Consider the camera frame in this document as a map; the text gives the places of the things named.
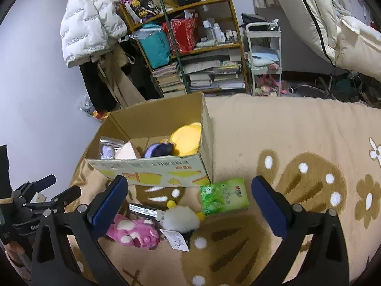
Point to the group of toiletry bottles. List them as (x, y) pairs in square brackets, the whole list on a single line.
[(220, 32)]

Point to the black packet with label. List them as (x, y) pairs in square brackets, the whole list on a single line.
[(143, 211)]

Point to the white puffer jacket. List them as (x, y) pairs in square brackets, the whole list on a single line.
[(86, 26)]

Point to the white trolley cart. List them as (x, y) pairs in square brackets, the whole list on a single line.
[(265, 35)]

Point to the white paper tag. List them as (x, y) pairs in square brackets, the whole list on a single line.
[(175, 239)]

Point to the clear packet with purple item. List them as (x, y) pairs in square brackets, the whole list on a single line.
[(108, 150)]

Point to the printed cardboard box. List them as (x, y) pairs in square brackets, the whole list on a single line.
[(166, 169)]

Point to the beige coat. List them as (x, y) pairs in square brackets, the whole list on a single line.
[(122, 86)]

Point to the plastic bag of toys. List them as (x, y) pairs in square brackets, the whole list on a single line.
[(89, 107)]

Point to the purple-hat duck plush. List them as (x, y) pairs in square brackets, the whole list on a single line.
[(157, 150)]

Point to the red bag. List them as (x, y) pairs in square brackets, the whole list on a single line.
[(184, 35)]

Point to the stack of books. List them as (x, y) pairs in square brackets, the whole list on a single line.
[(169, 80)]

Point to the white fluffy toy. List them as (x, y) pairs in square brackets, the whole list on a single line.
[(180, 219)]

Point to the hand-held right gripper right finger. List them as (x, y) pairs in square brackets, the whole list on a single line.
[(268, 208)]

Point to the pink plush paw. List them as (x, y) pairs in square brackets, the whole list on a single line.
[(134, 231)]

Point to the green tissue pack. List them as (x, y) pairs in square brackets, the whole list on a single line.
[(224, 196)]

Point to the wooden shelf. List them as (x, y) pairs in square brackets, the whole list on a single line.
[(208, 6)]

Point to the yellow plush toy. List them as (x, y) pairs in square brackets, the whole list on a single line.
[(186, 140)]

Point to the black coat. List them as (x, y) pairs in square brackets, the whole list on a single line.
[(95, 86)]

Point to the black pink printed bag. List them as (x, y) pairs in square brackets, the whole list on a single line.
[(140, 3)]

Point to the beige printed blanket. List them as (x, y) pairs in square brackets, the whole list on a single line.
[(297, 137)]

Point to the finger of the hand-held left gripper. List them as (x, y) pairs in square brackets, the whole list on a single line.
[(62, 198), (38, 184)]

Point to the teal bag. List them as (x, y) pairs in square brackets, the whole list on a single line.
[(154, 47)]

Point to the green pole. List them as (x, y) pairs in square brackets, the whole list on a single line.
[(175, 50)]

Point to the pile of magazines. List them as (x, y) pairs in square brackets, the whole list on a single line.
[(214, 74)]

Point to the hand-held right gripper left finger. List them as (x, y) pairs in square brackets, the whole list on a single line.
[(108, 202)]

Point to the pale pink soft pad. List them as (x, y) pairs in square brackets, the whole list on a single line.
[(128, 152)]

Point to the white wall outlet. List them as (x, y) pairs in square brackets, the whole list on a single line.
[(40, 198)]

